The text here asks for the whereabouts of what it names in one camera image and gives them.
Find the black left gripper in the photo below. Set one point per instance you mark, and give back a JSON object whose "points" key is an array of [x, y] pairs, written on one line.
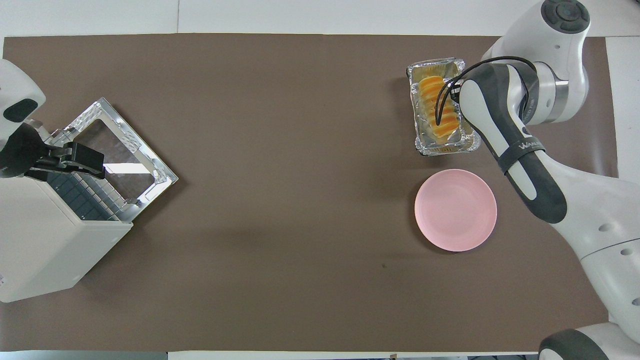
{"points": [[22, 152]]}

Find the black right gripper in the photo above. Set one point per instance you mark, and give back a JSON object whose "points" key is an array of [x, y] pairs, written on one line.
{"points": [[455, 94]]}

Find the sliced orange bread loaf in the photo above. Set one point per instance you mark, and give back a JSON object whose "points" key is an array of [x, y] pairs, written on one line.
{"points": [[430, 92]]}

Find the aluminium foil tray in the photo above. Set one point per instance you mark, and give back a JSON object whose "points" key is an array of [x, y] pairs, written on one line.
{"points": [[440, 149]]}

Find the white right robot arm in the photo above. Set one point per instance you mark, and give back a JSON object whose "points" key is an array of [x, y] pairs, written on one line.
{"points": [[575, 210]]}

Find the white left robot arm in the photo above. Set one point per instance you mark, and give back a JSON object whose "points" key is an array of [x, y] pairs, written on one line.
{"points": [[15, 85]]}

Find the metal oven rack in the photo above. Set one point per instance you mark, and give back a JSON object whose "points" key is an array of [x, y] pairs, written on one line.
{"points": [[85, 200]]}

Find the glass oven door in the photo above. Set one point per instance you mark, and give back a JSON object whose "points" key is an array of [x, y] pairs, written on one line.
{"points": [[127, 145]]}

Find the cream toaster oven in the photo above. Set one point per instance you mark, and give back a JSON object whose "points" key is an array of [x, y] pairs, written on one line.
{"points": [[45, 245]]}

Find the pink round plate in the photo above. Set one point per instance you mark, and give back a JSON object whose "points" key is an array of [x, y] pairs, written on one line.
{"points": [[455, 210]]}

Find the brown table mat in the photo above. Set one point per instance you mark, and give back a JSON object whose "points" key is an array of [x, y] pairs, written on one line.
{"points": [[300, 150]]}

